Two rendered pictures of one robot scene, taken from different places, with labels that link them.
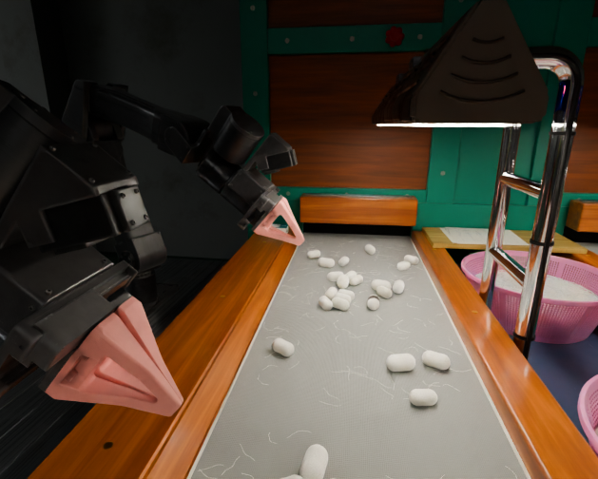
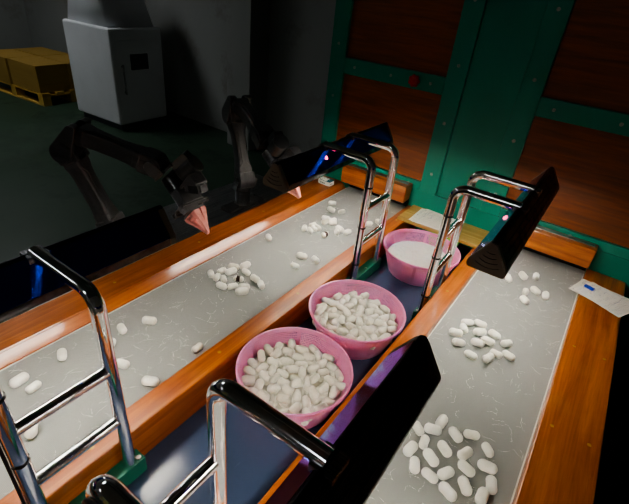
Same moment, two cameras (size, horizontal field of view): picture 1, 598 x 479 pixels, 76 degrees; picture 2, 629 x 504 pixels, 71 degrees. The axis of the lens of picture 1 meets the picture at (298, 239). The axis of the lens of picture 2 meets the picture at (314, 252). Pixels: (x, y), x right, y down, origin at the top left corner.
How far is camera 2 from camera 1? 1.05 m
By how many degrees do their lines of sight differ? 26
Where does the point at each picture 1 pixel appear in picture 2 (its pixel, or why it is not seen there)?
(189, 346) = (236, 225)
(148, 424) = (211, 241)
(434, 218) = (422, 201)
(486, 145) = (462, 163)
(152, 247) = (248, 178)
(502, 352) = (337, 264)
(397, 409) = (285, 266)
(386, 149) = (402, 149)
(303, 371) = (269, 247)
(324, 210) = (354, 178)
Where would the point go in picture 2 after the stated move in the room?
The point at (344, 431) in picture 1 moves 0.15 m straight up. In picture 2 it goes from (262, 264) to (264, 222)
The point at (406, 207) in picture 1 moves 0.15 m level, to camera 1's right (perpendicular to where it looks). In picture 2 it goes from (399, 190) to (436, 200)
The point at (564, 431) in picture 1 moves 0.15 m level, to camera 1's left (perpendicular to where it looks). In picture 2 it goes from (316, 283) to (272, 266)
